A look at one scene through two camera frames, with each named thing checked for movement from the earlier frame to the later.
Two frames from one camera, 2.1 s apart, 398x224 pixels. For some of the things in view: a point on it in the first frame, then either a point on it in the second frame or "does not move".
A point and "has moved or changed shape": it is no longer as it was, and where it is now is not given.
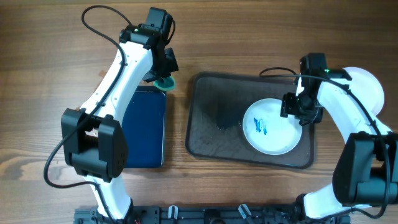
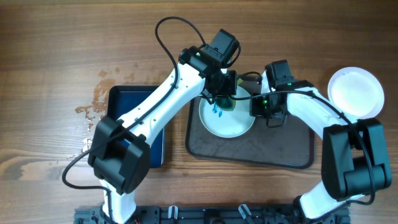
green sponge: x=165 y=84 has moved or changed shape
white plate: x=367 y=88 does not move
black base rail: x=207 y=214 does not move
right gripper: x=288 y=107 -> x=255 y=110
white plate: x=268 y=132 -> x=232 y=124
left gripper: x=171 y=66 -> x=230 y=88
